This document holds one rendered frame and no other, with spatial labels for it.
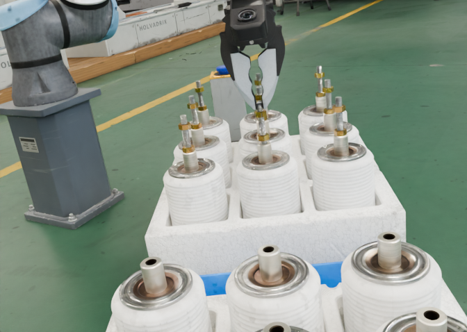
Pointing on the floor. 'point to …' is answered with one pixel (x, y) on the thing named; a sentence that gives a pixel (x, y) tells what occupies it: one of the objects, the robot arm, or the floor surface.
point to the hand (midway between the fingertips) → (258, 101)
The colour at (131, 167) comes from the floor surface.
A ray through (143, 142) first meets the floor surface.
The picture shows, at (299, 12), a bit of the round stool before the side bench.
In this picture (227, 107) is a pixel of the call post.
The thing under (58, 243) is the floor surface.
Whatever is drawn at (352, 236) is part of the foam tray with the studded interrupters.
